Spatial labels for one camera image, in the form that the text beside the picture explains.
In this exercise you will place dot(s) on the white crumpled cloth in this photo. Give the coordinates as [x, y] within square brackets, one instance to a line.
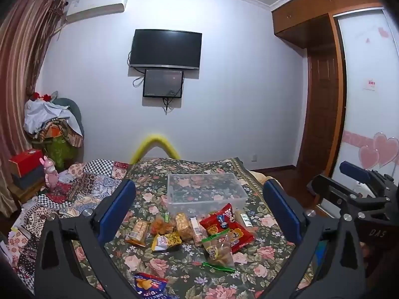
[43, 113]

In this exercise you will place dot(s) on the red snack bag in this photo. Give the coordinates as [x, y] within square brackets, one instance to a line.
[218, 221]

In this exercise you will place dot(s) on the small pink heart sticker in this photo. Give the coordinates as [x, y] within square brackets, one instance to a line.
[368, 157]

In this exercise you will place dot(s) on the patchwork quilt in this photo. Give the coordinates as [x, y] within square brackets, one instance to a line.
[78, 187]

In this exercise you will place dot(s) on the beige bedsheet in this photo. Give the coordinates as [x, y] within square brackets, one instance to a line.
[260, 179]

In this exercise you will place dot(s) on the brown wooden door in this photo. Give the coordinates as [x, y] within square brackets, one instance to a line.
[322, 106]

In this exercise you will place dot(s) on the white air conditioner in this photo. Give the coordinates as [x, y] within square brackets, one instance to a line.
[96, 4]

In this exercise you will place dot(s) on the white sliding wardrobe door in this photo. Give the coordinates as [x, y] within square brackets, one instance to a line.
[361, 115]

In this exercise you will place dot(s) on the clear plastic storage bin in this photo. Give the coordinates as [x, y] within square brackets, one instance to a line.
[205, 206]

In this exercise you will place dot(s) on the green cloth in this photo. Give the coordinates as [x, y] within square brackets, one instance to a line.
[62, 149]

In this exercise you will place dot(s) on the red and white paper note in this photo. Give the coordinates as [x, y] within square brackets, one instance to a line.
[371, 84]

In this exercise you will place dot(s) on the striped brown curtain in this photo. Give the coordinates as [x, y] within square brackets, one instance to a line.
[21, 53]

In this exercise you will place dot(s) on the clear snack bag green seal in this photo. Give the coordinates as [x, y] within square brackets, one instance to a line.
[218, 250]

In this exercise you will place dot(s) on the blue chips bag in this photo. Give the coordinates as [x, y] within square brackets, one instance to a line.
[148, 285]

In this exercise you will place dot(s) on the white and green snack packet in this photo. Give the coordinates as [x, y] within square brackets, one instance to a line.
[244, 219]

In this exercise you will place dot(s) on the wall-mounted black television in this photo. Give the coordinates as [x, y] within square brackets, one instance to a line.
[165, 48]

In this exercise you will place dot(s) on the wooden nightstand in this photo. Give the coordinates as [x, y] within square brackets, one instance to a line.
[25, 196]

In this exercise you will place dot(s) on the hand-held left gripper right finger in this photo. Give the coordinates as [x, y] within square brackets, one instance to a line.
[282, 215]

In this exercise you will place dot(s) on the clear cracker packet orange edges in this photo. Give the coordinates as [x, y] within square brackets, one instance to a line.
[137, 232]

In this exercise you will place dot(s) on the small black monitor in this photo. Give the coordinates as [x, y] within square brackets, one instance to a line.
[162, 82]

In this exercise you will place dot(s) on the yellow foam tube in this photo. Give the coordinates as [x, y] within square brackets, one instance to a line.
[152, 137]

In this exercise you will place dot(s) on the clear rice cake packet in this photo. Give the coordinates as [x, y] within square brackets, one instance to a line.
[183, 225]

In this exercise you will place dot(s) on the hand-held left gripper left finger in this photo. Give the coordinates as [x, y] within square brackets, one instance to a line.
[120, 211]

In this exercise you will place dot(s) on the large pink heart sticker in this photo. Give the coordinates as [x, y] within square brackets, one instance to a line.
[386, 149]

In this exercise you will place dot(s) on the wooden overhead cabinet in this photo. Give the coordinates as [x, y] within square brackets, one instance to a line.
[305, 18]

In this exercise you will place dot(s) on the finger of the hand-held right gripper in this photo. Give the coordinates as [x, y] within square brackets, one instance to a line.
[355, 169]
[327, 188]

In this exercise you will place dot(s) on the red artificial flowers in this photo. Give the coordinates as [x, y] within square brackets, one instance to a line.
[40, 96]

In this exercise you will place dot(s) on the pink bunny toy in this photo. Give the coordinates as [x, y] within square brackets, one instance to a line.
[50, 173]

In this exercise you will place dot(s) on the clear bag of orange fried snacks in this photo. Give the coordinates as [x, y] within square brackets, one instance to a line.
[160, 224]

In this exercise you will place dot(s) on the white wall socket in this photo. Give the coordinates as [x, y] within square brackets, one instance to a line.
[254, 157]

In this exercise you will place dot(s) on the dark floral blanket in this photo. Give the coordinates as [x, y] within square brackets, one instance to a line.
[174, 264]

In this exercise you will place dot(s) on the red box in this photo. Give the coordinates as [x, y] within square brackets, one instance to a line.
[26, 158]

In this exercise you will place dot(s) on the white and pink wafer packet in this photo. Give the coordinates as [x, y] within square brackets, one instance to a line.
[197, 232]

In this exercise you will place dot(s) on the yellow snack packet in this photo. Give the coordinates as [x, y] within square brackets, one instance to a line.
[170, 240]

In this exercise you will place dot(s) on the grey box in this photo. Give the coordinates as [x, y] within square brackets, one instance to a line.
[28, 177]

